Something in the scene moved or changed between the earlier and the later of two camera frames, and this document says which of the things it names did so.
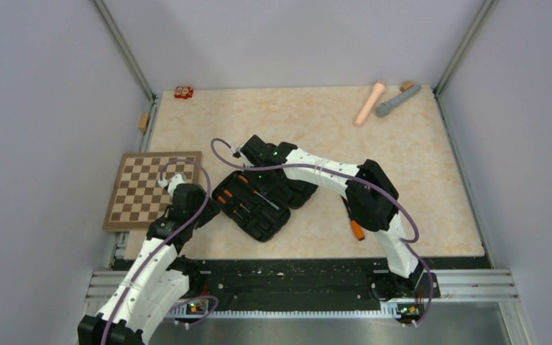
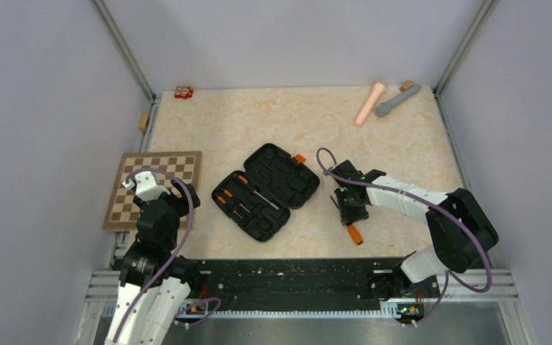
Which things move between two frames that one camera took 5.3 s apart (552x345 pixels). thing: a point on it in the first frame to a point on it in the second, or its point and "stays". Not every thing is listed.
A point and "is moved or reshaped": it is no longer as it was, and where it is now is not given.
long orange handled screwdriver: x=358 y=230 is moved or reshaped
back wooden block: x=405 y=85 stays
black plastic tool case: x=259 y=210 stays
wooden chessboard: x=138 y=200 stays
